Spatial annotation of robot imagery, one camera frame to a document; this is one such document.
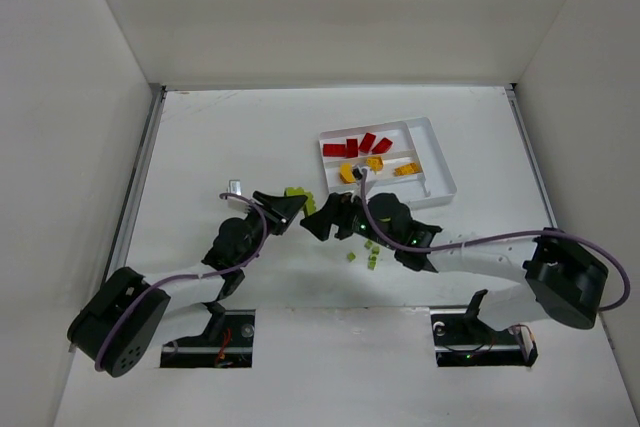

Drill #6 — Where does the large lime green lego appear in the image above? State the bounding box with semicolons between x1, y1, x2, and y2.
284;187;317;217

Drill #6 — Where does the yellow lego brick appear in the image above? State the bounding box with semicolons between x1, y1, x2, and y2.
394;162;421;177

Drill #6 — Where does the yellow rounded lego piece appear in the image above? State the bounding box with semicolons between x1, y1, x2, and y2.
339;163;356;184

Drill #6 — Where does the red rounded lego brick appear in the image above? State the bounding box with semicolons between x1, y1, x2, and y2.
371;137;393;155

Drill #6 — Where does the red curved lego piece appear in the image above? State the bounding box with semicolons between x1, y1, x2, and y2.
358;132;376;154

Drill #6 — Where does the yellow and red lego stack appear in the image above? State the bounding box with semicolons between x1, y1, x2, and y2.
366;156;384;173

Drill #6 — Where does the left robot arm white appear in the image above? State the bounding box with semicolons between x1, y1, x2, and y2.
66;192;307;378

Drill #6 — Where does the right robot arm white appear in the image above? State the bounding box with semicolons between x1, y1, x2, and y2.
301;193;608;331

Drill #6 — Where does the white divided tray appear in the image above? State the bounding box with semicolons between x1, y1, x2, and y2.
318;117;457;210

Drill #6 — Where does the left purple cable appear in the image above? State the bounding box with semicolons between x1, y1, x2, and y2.
93;191;269;373

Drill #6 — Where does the purple cable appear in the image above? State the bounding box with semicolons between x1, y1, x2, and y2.
93;191;269;373
358;169;631;312

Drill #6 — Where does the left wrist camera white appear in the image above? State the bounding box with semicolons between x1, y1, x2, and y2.
226;179;245;211

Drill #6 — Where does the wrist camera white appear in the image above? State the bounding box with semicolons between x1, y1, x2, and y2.
226;179;245;211
351;164;370;183

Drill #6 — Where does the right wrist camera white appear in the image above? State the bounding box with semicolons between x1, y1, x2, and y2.
351;164;370;183

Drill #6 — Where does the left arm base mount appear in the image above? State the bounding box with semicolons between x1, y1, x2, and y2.
159;306;256;370

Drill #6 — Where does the left aluminium rail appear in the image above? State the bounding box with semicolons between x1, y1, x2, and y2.
94;83;167;292

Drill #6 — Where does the aluminium rail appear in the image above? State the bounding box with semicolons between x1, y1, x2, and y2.
498;84;558;233
94;83;167;292

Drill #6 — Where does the right aluminium rail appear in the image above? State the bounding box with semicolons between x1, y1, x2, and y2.
498;84;558;233

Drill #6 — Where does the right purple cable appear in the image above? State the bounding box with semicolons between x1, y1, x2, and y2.
358;169;631;312

